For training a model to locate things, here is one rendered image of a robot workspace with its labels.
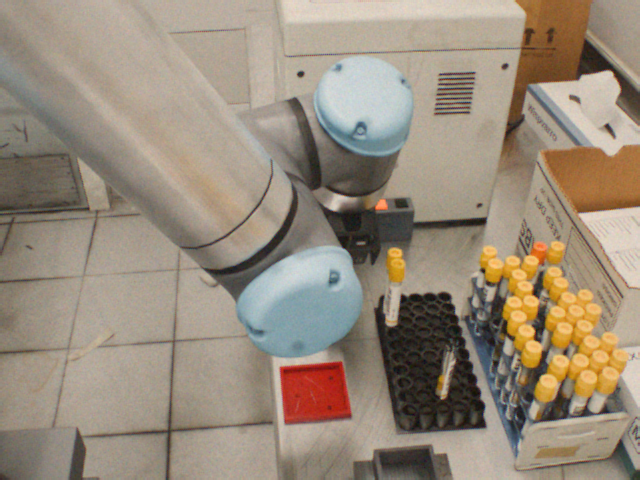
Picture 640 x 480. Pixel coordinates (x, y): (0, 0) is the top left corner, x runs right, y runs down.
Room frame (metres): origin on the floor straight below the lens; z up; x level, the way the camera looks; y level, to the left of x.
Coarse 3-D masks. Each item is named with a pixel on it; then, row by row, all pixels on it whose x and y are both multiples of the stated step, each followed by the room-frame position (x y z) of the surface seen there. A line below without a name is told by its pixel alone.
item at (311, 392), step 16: (288, 368) 0.46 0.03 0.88; (304, 368) 0.46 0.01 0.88; (320, 368) 0.47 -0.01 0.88; (336, 368) 0.47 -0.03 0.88; (288, 384) 0.45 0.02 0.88; (304, 384) 0.45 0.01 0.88; (320, 384) 0.45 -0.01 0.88; (336, 384) 0.45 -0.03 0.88; (288, 400) 0.42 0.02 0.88; (304, 400) 0.42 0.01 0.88; (320, 400) 0.42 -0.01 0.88; (336, 400) 0.42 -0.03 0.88; (288, 416) 0.40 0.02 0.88; (304, 416) 0.40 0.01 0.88; (320, 416) 0.40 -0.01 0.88; (336, 416) 0.40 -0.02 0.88
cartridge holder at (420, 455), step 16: (384, 448) 0.35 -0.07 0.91; (400, 448) 0.35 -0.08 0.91; (416, 448) 0.35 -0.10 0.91; (432, 448) 0.34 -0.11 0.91; (368, 464) 0.34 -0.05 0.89; (384, 464) 0.34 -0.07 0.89; (400, 464) 0.34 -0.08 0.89; (416, 464) 0.34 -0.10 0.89; (432, 464) 0.33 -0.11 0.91; (448, 464) 0.34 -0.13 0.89
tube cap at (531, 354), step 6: (528, 342) 0.40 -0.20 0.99; (534, 342) 0.40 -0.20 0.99; (528, 348) 0.39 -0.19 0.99; (534, 348) 0.40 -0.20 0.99; (540, 348) 0.39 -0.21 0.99; (522, 354) 0.40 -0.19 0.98; (528, 354) 0.39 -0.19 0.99; (534, 354) 0.39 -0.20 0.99; (540, 354) 0.39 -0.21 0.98; (522, 360) 0.39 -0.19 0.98; (528, 360) 0.39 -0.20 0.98; (534, 360) 0.39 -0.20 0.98; (528, 366) 0.39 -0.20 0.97; (534, 366) 0.39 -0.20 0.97
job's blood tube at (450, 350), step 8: (448, 344) 0.42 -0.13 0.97; (456, 344) 0.42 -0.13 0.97; (448, 352) 0.41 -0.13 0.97; (456, 352) 0.41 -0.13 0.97; (448, 360) 0.41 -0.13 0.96; (440, 368) 0.41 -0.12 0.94; (448, 368) 0.41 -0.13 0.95; (440, 376) 0.41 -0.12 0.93; (448, 376) 0.41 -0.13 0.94; (440, 384) 0.41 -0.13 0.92; (448, 384) 0.41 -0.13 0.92; (440, 392) 0.41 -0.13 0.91
